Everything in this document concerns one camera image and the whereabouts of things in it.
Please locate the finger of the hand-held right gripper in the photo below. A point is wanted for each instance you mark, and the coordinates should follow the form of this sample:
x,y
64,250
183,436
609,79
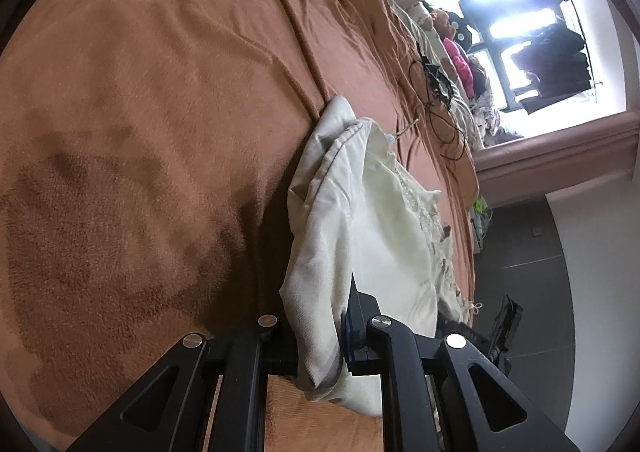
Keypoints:
x,y
465,334

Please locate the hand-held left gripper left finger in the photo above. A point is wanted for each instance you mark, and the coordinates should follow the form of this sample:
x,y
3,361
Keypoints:
x,y
277,352

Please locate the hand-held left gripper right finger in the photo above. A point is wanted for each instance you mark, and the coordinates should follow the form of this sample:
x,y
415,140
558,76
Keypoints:
x,y
348,332

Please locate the white lace-trimmed garment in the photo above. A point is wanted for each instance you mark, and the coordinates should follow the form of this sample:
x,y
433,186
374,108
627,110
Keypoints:
x,y
375,212

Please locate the hanging dark clothes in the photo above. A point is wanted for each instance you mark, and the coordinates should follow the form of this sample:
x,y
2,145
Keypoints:
x,y
555,66

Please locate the white storage box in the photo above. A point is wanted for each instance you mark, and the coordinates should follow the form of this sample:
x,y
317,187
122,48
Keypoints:
x,y
482,237

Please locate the green item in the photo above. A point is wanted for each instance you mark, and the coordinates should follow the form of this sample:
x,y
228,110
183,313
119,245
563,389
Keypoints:
x,y
480,207

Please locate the floral printed bedding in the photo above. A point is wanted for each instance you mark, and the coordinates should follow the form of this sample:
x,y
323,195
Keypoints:
x,y
492,116

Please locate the cream duvet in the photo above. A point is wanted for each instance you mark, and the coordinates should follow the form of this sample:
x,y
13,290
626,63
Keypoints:
x,y
465,116

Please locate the orange blanket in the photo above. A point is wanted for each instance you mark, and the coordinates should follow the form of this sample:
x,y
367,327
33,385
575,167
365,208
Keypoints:
x,y
150,131

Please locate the pink plush toy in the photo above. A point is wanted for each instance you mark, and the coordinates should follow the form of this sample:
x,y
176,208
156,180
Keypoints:
x,y
460,64

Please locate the black plush toy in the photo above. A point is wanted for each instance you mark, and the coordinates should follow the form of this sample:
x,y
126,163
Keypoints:
x,y
462,29

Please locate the orange plush toy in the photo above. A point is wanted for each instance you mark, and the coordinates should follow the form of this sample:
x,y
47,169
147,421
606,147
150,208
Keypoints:
x,y
439,21

